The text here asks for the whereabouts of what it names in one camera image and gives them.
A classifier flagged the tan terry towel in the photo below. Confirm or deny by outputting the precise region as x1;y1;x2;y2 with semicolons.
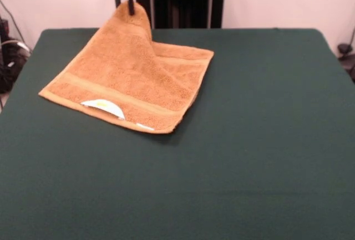
38;1;215;135

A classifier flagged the small black adapter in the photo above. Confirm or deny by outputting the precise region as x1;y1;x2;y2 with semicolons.
0;18;11;38

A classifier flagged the dark green table cloth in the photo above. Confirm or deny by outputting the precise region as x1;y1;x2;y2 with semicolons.
0;28;355;240

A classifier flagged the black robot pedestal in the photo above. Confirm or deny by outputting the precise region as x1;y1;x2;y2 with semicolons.
133;0;231;29

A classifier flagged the black cable heap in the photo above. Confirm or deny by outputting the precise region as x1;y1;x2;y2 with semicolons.
0;0;32;94

